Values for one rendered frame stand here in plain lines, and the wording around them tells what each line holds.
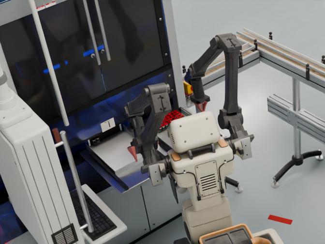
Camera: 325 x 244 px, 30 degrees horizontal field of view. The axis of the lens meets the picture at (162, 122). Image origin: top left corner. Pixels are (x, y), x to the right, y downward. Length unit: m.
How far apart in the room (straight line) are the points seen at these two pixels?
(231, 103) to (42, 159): 0.91
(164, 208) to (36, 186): 1.50
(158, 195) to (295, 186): 1.03
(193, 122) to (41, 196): 0.75
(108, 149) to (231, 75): 0.98
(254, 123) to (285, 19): 1.86
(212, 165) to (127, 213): 1.22
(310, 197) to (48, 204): 2.12
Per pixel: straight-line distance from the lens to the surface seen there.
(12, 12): 2.95
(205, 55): 3.01
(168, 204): 4.02
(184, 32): 6.50
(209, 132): 2.72
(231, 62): 2.80
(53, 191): 2.75
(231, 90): 2.85
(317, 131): 4.05
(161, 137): 3.48
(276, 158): 4.64
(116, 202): 3.75
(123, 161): 3.36
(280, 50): 4.10
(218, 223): 3.04
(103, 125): 3.41
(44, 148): 2.61
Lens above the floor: 2.94
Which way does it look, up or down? 35 degrees down
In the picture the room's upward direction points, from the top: 10 degrees counter-clockwise
